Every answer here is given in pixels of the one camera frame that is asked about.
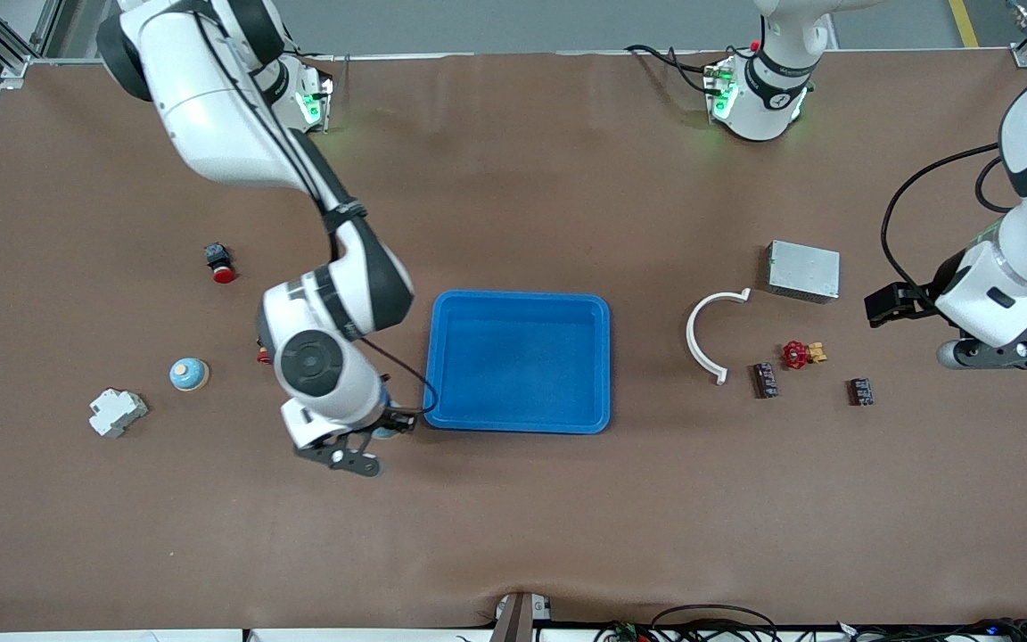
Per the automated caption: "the white circuit breaker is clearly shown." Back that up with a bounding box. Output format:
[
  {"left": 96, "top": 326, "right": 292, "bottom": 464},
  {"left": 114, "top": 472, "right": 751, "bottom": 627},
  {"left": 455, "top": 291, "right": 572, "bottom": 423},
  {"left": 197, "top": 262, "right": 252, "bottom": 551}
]
[{"left": 88, "top": 388, "right": 150, "bottom": 439}]

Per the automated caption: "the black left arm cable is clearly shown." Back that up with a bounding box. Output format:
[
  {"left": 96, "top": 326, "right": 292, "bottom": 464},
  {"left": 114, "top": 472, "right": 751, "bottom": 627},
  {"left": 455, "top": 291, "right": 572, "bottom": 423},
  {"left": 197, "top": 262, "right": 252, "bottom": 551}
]
[{"left": 881, "top": 143, "right": 1014, "bottom": 292}]

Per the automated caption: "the red push button black base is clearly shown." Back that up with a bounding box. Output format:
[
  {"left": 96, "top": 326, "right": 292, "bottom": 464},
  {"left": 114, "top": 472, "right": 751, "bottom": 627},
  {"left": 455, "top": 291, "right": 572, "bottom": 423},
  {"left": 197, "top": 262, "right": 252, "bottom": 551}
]
[{"left": 204, "top": 243, "right": 237, "bottom": 285}]

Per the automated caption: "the grey camera stand post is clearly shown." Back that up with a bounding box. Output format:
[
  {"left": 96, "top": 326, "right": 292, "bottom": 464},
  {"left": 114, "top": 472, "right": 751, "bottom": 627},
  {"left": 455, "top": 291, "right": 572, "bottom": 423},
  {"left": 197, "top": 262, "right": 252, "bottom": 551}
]
[{"left": 491, "top": 592, "right": 552, "bottom": 642}]

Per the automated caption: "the blue plastic tray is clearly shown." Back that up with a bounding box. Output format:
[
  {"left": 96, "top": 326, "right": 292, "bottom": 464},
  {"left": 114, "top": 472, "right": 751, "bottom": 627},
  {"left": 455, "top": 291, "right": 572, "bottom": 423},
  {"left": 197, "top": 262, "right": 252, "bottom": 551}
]
[{"left": 423, "top": 290, "right": 612, "bottom": 435}]

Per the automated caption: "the black base power cable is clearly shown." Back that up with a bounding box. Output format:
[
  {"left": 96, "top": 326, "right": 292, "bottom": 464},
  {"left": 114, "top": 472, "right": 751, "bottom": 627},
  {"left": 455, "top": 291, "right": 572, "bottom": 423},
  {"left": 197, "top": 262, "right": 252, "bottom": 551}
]
[{"left": 625, "top": 43, "right": 719, "bottom": 95}]

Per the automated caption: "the grey metal box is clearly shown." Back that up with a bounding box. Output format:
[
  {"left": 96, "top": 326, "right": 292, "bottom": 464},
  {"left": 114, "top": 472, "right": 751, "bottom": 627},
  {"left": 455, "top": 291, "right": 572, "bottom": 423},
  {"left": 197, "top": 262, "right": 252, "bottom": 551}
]
[{"left": 766, "top": 239, "right": 842, "bottom": 305}]

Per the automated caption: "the black cable bundle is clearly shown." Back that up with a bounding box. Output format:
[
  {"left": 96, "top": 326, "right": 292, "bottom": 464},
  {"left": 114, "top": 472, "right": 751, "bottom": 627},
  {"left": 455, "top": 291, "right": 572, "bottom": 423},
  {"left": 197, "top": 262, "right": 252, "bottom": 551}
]
[{"left": 594, "top": 605, "right": 1027, "bottom": 642}]

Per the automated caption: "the white curved plastic clamp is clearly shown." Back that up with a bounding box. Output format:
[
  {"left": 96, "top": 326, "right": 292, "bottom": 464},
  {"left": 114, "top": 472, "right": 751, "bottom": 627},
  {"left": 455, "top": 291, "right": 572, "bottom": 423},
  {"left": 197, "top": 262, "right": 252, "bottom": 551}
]
[{"left": 686, "top": 287, "right": 752, "bottom": 386}]

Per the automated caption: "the red valve brass fitting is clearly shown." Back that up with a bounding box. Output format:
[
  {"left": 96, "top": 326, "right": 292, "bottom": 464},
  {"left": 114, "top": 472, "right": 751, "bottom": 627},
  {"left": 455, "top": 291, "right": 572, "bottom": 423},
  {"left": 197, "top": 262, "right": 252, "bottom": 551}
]
[{"left": 780, "top": 340, "right": 828, "bottom": 371}]

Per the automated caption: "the brown table mat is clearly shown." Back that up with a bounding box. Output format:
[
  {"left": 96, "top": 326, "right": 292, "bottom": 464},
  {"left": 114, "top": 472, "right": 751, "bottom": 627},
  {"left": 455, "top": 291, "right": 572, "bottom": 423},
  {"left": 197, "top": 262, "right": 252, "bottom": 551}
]
[{"left": 0, "top": 49, "right": 1027, "bottom": 634}]

